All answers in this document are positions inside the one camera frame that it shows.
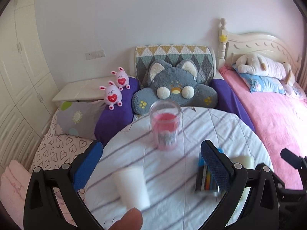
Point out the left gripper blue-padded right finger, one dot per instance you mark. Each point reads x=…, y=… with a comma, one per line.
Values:
x=260, y=210

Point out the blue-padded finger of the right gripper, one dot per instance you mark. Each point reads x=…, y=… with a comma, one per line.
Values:
x=291, y=158

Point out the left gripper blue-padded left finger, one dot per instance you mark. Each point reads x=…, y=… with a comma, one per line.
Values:
x=42, y=210

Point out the pale green cup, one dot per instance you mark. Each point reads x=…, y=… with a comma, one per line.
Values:
x=248, y=163

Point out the black blue cool towel can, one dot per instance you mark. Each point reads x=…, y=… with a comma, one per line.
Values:
x=205, y=182

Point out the white paper cup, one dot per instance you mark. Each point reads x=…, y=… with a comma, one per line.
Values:
x=131, y=186

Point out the clear jar with pink paper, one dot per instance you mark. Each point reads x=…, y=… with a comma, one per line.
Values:
x=165, y=119

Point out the left hand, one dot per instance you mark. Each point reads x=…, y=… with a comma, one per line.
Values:
x=132, y=220

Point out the folded pink blanket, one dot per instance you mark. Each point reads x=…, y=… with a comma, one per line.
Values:
x=14, y=185

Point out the pink fleece bed cover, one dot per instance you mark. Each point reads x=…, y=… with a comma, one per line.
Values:
x=279, y=122

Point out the heart pattern bed sheet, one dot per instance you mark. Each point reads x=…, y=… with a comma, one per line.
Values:
x=55, y=150

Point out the blue cartoon pillow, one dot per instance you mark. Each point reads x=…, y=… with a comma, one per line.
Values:
x=261, y=83

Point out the white grey striped quilt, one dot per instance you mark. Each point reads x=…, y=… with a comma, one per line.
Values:
x=170, y=176

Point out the grey flower pillow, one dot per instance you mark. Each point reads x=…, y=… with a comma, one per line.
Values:
x=79, y=118

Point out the white pink plush dog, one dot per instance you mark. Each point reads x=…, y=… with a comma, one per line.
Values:
x=256, y=64

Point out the cream wardrobe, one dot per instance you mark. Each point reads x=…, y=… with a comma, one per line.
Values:
x=27, y=86

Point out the purple blanket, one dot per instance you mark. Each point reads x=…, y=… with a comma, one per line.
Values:
x=111, y=122

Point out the cream wooden headboard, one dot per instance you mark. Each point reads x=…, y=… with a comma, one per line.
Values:
x=232, y=46

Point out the cream side bed headboard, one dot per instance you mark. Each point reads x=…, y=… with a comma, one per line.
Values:
x=87, y=90

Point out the front pink bunny toy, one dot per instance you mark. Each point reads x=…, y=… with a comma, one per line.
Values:
x=112, y=95

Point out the pink bunny toy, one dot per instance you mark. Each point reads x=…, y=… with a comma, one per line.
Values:
x=122, y=80
x=112, y=95

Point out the green diamond quilted pillow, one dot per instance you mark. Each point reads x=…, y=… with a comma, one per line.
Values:
x=202, y=56

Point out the grey cat plush cushion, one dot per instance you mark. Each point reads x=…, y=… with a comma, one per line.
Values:
x=178, y=84

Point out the rear pink bunny toy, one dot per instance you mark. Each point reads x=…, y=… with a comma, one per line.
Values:
x=122, y=80

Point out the white wall socket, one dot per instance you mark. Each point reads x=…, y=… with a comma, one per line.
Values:
x=95, y=55

